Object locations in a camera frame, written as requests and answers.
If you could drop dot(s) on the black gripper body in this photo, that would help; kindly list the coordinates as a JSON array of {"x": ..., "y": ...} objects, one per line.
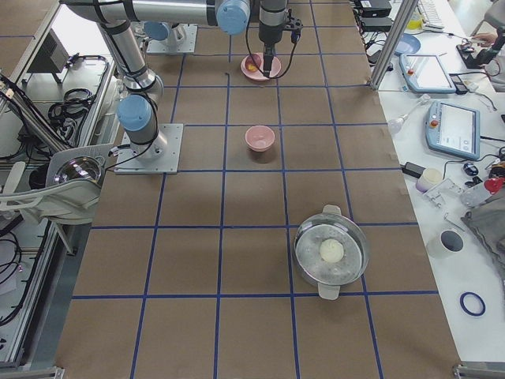
[{"x": 269, "y": 34}]

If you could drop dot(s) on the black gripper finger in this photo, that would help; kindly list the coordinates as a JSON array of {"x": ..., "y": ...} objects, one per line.
[{"x": 267, "y": 64}]

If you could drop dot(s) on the red apple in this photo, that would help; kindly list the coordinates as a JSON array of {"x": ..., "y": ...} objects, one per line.
[{"x": 252, "y": 64}]

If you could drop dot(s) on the pink bowl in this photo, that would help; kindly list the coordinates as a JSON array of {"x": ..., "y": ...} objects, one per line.
[{"x": 259, "y": 138}]

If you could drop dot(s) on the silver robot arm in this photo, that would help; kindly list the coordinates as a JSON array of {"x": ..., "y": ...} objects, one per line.
[
  {"x": 272, "y": 19},
  {"x": 137, "y": 112}
]

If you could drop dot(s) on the pink plate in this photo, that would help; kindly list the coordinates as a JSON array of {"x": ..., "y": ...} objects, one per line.
[{"x": 275, "y": 70}]

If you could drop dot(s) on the blue plate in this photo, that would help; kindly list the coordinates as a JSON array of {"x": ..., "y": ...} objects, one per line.
[{"x": 408, "y": 44}]

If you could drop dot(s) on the steel mixing bowl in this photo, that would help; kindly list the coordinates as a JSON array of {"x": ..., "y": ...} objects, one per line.
[{"x": 84, "y": 167}]

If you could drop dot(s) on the upper teach pendant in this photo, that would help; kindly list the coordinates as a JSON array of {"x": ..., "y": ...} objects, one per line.
[{"x": 424, "y": 73}]

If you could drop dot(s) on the teach pendant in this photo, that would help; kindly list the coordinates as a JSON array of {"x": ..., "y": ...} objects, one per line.
[
  {"x": 424, "y": 73},
  {"x": 454, "y": 130}
]

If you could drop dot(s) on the black power adapter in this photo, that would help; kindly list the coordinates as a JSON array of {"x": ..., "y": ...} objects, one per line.
[{"x": 412, "y": 169}]

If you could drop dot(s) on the lower teach pendant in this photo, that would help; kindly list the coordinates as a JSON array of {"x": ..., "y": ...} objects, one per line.
[{"x": 454, "y": 130}]

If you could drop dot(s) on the lilac white cup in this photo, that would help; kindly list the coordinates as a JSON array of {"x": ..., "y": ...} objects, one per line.
[{"x": 429, "y": 178}]

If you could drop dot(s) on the white steamed bun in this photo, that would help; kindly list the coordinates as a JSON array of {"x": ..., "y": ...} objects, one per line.
[{"x": 331, "y": 250}]

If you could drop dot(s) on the steel steamer pot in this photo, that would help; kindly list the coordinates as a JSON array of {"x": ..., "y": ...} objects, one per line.
[{"x": 328, "y": 278}]

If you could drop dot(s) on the white mug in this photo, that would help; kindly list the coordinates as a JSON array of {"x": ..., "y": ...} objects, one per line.
[{"x": 446, "y": 244}]

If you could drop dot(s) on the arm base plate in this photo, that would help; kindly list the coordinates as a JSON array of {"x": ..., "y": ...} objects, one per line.
[
  {"x": 170, "y": 39},
  {"x": 161, "y": 157}
]

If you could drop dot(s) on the aluminium frame post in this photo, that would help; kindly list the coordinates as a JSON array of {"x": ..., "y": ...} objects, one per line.
[{"x": 401, "y": 20}]

